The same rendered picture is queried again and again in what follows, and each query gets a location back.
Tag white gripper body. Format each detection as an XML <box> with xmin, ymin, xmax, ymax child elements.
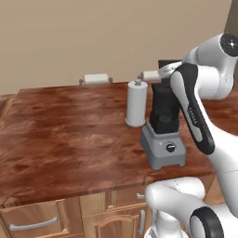
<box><xmin>157</xmin><ymin>60</ymin><xmax>183</xmax><ymax>79</ymax></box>

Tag grey blender with black jar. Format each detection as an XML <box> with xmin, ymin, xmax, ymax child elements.
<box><xmin>139</xmin><ymin>59</ymin><xmax>188</xmax><ymax>172</ymax></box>

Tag white paper towel roll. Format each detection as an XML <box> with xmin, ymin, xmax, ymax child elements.
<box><xmin>125</xmin><ymin>78</ymin><xmax>149</xmax><ymax>128</ymax></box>

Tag small wooden drawer front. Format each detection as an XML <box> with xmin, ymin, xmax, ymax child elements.
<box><xmin>111</xmin><ymin>185</ymin><xmax>147</xmax><ymax>208</ymax></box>

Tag wooden cupboard door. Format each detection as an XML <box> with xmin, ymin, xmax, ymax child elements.
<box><xmin>81</xmin><ymin>203</ymin><xmax>149</xmax><ymax>238</ymax></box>

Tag wide wooden drawer front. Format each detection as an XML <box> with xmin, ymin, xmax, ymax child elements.
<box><xmin>0</xmin><ymin>199</ymin><xmax>71</xmax><ymax>238</ymax></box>

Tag grey cupboard door handle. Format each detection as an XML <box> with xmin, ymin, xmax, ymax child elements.
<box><xmin>138</xmin><ymin>209</ymin><xmax>147</xmax><ymax>236</ymax></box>

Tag long grey drawer handle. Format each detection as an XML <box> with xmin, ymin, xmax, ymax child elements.
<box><xmin>8</xmin><ymin>216</ymin><xmax>60</xmax><ymax>232</ymax></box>

